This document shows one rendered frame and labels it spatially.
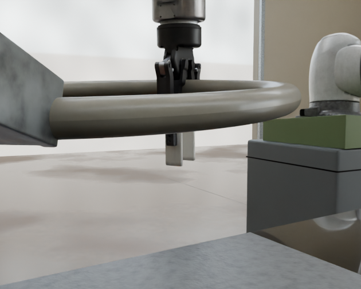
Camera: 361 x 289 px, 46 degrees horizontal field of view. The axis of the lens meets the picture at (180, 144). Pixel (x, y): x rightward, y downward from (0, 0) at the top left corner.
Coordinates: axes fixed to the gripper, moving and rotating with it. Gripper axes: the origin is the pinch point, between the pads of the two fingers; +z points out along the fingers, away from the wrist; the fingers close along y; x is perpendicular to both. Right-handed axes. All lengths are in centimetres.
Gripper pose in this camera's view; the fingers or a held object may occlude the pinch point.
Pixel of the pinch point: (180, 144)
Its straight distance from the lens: 74.7
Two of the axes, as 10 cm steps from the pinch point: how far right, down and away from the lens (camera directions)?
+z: 0.1, 9.9, 1.6
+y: -4.3, 1.5, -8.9
